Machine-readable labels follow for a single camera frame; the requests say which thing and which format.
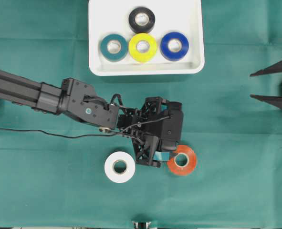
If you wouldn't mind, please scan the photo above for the blue tape roll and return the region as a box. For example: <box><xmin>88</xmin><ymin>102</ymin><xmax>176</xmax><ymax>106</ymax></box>
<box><xmin>160</xmin><ymin>31</ymin><xmax>189</xmax><ymax>62</ymax></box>

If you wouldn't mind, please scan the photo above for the green tape roll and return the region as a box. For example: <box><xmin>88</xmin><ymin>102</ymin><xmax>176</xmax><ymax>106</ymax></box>
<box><xmin>100</xmin><ymin>34</ymin><xmax>128</xmax><ymax>62</ymax></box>

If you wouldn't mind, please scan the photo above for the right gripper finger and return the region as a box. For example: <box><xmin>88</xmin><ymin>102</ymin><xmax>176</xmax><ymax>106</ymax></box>
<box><xmin>250</xmin><ymin>61</ymin><xmax>282</xmax><ymax>77</ymax></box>
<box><xmin>250</xmin><ymin>94</ymin><xmax>282</xmax><ymax>110</ymax></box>

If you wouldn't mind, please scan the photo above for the yellow tape roll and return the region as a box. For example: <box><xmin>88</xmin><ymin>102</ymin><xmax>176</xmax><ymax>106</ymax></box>
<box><xmin>128</xmin><ymin>33</ymin><xmax>157</xmax><ymax>63</ymax></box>

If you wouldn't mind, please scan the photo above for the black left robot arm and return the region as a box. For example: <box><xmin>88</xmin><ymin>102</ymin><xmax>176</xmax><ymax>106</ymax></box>
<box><xmin>0</xmin><ymin>70</ymin><xmax>183</xmax><ymax>167</ymax></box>

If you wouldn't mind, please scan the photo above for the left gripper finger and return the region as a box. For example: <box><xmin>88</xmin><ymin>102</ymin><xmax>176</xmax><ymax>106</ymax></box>
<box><xmin>154</xmin><ymin>151</ymin><xmax>178</xmax><ymax>161</ymax></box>

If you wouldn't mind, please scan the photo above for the white tape roll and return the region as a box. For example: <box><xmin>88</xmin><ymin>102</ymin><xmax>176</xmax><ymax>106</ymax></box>
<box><xmin>104</xmin><ymin>151</ymin><xmax>136</xmax><ymax>183</ymax></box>

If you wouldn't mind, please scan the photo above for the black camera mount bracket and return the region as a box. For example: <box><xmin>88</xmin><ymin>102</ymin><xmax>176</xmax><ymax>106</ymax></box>
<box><xmin>133</xmin><ymin>221</ymin><xmax>151</xmax><ymax>229</ymax></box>

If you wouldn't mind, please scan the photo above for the white plastic case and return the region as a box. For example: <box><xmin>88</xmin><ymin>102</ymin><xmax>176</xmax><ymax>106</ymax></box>
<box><xmin>88</xmin><ymin>0</ymin><xmax>205</xmax><ymax>76</ymax></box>

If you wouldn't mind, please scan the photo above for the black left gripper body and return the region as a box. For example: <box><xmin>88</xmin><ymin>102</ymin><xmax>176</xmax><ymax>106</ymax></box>
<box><xmin>118</xmin><ymin>97</ymin><xmax>169</xmax><ymax>167</ymax></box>

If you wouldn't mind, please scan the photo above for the black tape roll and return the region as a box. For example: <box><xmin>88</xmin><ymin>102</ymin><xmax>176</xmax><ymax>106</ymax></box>
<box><xmin>128</xmin><ymin>7</ymin><xmax>156</xmax><ymax>33</ymax></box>

